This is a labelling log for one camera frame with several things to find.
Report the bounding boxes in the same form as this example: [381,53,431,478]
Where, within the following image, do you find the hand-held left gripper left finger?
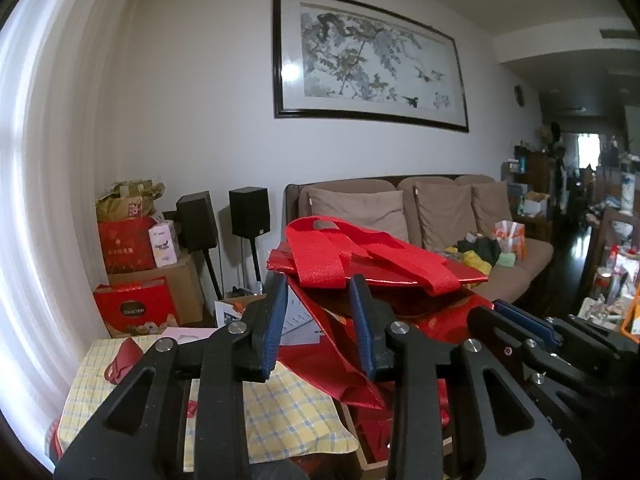
[54,274,290,480]

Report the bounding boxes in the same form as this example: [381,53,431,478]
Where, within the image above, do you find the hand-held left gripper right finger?
[349,274,581,480]

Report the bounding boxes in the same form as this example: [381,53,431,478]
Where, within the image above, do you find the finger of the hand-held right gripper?
[466,306,546,379]
[492,299,563,352]

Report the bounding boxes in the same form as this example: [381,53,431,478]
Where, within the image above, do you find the glossy red tote bag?
[266,216,494,412]

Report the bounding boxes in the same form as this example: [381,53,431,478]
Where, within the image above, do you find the large cardboard box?
[340,400,454,473]

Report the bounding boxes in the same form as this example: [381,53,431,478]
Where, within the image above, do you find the white printed carton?
[215,287,327,347]

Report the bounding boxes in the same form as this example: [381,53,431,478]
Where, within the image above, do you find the cardboard box of clutter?
[214,294,269,332]

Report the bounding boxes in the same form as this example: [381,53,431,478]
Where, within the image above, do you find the brown sofa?
[284,175,557,307]

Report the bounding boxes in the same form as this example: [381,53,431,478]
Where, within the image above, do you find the black speaker stand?
[200,247,224,302]
[242,235,264,287]

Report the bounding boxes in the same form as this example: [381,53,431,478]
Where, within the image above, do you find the yellow cloth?
[459,249,494,277]

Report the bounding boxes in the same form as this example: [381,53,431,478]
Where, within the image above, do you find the orange white paper bag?
[492,220,527,261]

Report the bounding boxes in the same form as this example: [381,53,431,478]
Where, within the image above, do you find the yellow plaid tablecloth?
[57,335,362,474]

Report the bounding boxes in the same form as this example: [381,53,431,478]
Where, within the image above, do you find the black cloth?
[456,236,501,264]

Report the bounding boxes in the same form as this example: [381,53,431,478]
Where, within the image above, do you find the pile of assorted household clutter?
[580,245,640,334]

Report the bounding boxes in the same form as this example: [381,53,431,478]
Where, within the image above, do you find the brown cardboard carton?
[107,252,206,326]

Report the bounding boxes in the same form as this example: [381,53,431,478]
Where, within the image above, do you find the beige sofa cushion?
[414,182,479,254]
[306,187,412,249]
[470,182,512,237]

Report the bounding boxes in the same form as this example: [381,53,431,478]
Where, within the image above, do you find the black speaker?
[176,191,220,254]
[228,186,272,239]

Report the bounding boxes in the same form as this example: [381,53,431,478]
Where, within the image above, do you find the white pink tissue pack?
[148,220,181,269]

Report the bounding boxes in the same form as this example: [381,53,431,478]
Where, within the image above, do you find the red box black oval label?
[92,276,184,339]

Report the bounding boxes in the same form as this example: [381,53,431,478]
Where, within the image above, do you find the dark wooden cabinet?
[502,152,567,242]

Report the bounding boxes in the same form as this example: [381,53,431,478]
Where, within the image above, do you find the dark red paper gift bag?
[102,337,147,387]

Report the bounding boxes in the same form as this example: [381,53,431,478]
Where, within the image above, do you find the red gold printed gift box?
[97,216,159,276]

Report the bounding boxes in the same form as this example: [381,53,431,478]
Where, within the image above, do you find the blue white vase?
[620,157,639,212]

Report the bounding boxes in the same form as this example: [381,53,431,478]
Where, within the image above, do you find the gold paper bag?
[96,179,167,224]

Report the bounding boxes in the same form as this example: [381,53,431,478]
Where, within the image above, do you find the white curtain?
[0,0,152,462]

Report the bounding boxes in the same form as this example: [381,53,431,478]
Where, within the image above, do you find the framed ink painting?
[272,0,471,135]

